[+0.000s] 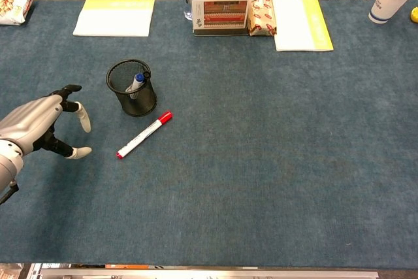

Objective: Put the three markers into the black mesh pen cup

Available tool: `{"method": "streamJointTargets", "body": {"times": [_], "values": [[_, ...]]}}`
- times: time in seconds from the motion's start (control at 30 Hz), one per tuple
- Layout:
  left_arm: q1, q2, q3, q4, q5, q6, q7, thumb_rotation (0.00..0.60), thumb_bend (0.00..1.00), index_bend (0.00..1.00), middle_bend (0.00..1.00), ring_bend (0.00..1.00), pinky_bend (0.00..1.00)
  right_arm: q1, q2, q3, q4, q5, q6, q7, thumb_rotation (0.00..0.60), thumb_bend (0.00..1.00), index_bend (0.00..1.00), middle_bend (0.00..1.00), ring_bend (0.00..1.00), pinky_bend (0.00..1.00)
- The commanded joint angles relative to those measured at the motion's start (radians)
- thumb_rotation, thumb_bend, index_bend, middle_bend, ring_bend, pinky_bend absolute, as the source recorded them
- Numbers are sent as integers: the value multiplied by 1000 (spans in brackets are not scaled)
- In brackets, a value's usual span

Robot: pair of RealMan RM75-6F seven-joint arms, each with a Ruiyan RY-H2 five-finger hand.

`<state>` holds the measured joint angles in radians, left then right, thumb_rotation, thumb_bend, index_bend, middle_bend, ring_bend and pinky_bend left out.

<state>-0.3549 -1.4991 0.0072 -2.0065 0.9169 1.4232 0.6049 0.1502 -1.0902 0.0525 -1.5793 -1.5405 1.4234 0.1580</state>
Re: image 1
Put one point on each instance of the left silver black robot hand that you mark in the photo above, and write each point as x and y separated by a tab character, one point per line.
29	119

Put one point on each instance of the black mesh pen cup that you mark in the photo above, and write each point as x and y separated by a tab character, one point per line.
140	106

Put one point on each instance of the blue-capped white marker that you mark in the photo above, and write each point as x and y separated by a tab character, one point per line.
137	83

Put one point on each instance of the red-capped white marker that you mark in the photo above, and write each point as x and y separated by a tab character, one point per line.
143	135

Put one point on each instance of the black marker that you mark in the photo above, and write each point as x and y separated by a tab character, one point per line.
147	75

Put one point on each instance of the printed snack bag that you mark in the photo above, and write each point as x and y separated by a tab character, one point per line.
13	9

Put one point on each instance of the blue felt table mat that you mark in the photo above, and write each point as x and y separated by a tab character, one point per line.
245	145

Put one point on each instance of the red pattern picture card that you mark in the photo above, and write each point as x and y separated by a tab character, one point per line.
222	14

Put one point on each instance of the red print wrapped package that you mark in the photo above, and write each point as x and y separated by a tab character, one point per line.
263	14

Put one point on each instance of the yellow white Lexicon notebook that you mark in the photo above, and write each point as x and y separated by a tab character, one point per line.
297	27

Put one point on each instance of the white blue paper cup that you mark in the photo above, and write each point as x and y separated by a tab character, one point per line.
387	1

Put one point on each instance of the yellow round object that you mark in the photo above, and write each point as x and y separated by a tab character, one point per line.
414	15

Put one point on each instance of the aluminium profile rail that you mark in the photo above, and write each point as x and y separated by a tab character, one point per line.
209	274

